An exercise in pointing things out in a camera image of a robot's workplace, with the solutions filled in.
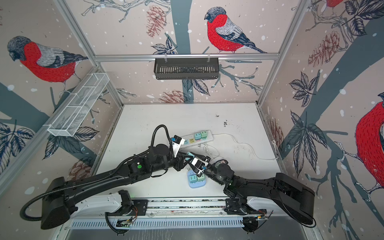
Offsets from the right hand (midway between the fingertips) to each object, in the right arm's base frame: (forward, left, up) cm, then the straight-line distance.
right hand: (188, 157), depth 72 cm
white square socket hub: (-5, -15, +7) cm, 17 cm away
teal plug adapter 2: (+1, -1, +2) cm, 3 cm away
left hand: (-2, -1, +3) cm, 3 cm away
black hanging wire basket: (+63, +6, +12) cm, 64 cm away
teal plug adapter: (+20, -3, -11) cm, 23 cm away
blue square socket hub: (-8, -4, -15) cm, 18 cm away
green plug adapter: (+22, -7, -12) cm, 25 cm away
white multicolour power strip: (+19, 0, -14) cm, 24 cm away
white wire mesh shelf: (+21, +60, +16) cm, 65 cm away
